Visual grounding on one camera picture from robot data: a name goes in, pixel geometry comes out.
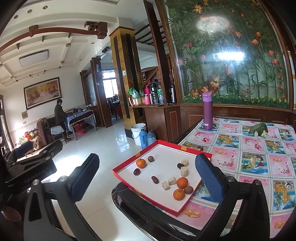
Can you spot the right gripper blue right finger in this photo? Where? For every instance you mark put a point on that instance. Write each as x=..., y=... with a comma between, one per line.
x=212, y=177

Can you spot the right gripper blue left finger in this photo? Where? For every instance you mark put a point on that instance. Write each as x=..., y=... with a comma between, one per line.
x=80, y=179

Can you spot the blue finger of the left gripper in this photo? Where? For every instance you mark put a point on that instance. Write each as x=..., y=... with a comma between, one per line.
x=50, y=151
x=23, y=149

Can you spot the brown kiwi back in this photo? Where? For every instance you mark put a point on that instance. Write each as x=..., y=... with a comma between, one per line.
x=188, y=190

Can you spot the brown kiwi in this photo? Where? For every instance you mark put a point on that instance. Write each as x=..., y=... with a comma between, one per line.
x=150, y=158
x=188, y=190

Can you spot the large orange mandarin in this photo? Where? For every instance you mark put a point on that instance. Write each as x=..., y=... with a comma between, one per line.
x=182, y=182

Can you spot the tall beige cake cylinder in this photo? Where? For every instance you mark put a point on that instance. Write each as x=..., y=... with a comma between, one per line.
x=184, y=171

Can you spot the round beige cake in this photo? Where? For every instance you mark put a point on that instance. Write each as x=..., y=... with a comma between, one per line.
x=185, y=162

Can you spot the dark red date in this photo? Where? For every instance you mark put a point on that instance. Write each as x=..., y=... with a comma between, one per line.
x=180, y=165

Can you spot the beige cake cube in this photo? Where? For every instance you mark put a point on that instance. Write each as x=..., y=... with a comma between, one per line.
x=172, y=181
x=165, y=185

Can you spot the red tray white inside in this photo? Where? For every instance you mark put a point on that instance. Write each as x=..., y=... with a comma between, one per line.
x=166, y=157

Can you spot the small orange mandarin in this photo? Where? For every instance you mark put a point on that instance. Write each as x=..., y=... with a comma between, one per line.
x=141, y=163

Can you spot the brown kiwi front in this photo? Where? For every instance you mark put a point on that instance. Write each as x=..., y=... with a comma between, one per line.
x=150, y=158

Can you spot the person in dark clothes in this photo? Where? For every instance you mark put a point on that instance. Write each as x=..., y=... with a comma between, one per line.
x=60, y=118

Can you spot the table with blue cloth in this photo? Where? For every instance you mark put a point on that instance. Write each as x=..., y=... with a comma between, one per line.
x=75, y=118

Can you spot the colourful fruit print tablecloth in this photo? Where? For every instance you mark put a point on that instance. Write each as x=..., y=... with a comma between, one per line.
x=239, y=153

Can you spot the purple thermos bottle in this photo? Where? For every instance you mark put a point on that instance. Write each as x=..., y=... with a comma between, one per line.
x=207, y=110

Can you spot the green leafy cauliflower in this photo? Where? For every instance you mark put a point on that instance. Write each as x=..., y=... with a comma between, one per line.
x=261, y=128

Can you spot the wooden sideboard cabinet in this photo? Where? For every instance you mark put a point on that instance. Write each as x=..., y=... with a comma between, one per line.
x=163, y=119

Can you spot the white plastic bucket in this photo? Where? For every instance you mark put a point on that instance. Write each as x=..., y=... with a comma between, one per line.
x=136, y=130

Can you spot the light blue thermos jug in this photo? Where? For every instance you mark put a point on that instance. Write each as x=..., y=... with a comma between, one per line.
x=151, y=137

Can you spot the green bag on sideboard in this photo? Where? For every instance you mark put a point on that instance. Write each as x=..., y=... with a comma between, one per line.
x=133, y=93

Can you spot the pink bottle on sideboard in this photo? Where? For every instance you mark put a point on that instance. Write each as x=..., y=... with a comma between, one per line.
x=147, y=95

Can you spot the black thermos flask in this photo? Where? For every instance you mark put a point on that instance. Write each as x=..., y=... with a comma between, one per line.
x=153, y=87

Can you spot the flower mural glass panel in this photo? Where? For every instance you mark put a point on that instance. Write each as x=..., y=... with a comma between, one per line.
x=228, y=48

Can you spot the framed wall painting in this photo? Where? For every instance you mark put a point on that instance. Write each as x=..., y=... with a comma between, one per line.
x=42, y=92

